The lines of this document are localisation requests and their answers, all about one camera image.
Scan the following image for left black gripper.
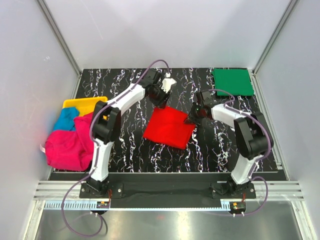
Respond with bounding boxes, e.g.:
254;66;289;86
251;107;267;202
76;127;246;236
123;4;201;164
147;84;171;110

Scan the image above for red t-shirt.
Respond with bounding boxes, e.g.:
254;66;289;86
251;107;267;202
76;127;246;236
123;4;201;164
143;106;196;150

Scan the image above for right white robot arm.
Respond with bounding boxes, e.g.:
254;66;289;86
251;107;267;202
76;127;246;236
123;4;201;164
184;89;274;199

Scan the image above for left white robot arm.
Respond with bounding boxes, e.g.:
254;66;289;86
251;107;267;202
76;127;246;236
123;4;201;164
89;69;177;198

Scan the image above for folded green t-shirt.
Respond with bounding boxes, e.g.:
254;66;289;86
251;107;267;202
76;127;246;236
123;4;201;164
211;68;254;97

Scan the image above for yellow plastic bin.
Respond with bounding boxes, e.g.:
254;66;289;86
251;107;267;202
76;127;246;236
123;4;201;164
62;96;108;117

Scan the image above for blue t-shirt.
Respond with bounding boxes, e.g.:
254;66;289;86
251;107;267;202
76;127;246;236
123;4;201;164
53;107;80;131

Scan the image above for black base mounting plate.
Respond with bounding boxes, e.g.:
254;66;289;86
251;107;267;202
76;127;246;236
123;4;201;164
48;171;291;210

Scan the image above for magenta t-shirt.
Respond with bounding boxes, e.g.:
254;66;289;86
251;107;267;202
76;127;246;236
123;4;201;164
44;112;94;172

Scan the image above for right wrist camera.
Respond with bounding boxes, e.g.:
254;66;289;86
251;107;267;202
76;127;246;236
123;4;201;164
195;90;215;106

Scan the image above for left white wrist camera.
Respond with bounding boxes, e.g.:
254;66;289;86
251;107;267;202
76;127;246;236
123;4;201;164
161;72;177;93

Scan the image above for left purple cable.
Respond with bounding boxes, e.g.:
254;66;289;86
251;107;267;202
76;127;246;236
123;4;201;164
60;59;171;237

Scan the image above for right aluminium frame post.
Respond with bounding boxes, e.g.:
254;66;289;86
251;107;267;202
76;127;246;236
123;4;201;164
251;0;300;75

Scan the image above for aluminium frame post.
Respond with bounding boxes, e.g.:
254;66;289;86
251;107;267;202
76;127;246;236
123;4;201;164
251;0;300;75
36;0;83;76

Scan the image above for front aluminium rail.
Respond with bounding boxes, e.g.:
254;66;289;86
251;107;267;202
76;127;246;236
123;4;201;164
33;180;304;212

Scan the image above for left aluminium frame post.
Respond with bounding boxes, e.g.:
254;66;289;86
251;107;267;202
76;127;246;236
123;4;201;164
36;0;83;76

